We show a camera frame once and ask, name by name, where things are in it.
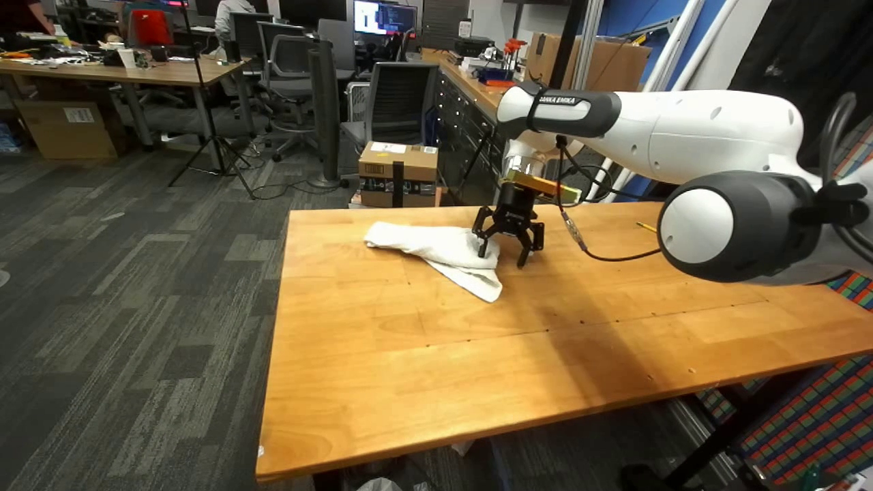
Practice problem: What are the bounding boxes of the dark mesh office chair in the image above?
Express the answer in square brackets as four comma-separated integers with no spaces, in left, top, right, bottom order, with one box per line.
[366,60,441,147]

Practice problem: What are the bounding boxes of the person in maroon sweater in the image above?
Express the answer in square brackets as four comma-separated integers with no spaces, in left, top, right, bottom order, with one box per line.
[0,0,61,40]

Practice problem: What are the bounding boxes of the grey office chair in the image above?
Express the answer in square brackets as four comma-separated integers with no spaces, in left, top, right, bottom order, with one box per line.
[257,30,321,160]
[313,18,362,76]
[216,9,272,65]

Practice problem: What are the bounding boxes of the long wooden desk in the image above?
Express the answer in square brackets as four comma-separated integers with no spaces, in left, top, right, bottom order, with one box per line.
[0,53,257,153]

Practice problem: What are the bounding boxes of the white diagonal tube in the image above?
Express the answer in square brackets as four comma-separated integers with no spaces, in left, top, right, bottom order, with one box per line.
[580,0,719,209]

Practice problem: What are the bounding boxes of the multicolour woven fabric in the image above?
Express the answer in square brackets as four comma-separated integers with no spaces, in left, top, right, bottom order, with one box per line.
[704,119,873,491]

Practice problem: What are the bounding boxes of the black table leg frame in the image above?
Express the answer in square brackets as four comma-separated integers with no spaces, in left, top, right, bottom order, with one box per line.
[623,378,801,491]

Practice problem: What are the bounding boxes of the white cloth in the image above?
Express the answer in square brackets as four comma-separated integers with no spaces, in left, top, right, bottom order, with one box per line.
[362,218,505,307]

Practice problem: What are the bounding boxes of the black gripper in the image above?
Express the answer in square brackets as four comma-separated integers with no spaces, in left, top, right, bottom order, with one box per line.
[470,180,548,271]

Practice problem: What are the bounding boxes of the blue panel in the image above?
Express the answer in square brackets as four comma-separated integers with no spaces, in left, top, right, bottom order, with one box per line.
[594,0,692,94]

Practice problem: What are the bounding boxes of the large cardboard box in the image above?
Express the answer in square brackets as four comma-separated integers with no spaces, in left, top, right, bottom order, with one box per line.
[524,30,655,97]

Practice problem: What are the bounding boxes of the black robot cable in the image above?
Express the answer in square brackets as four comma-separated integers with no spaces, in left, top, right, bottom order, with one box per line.
[550,134,672,267]

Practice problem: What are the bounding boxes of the cardboard box with black strap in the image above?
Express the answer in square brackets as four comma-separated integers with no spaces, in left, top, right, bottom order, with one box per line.
[355,139,448,210]

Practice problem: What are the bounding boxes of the drawer cabinet with wooden top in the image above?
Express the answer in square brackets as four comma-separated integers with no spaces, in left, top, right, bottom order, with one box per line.
[418,49,526,209]

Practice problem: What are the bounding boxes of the lit computer monitor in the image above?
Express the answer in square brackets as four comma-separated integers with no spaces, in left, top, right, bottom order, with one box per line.
[352,0,421,40]

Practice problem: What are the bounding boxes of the grey metal post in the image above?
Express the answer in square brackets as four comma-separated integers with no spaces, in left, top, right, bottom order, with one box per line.
[579,0,610,94]

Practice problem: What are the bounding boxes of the black tripod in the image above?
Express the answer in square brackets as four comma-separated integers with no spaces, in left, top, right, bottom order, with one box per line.
[164,0,265,202]

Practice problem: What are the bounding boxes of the cardboard box under desk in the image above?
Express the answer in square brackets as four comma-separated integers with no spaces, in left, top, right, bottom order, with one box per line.
[18,97,130,166]

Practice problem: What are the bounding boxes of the black camera stand pole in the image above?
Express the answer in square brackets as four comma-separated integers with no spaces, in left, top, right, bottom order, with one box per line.
[541,0,591,94]

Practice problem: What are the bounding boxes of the dark partition panel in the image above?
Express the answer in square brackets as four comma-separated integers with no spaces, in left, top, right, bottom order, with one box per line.
[307,40,347,185]

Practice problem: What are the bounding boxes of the yellow wrist camera mount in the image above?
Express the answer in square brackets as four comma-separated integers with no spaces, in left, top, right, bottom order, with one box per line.
[501,162,584,205]

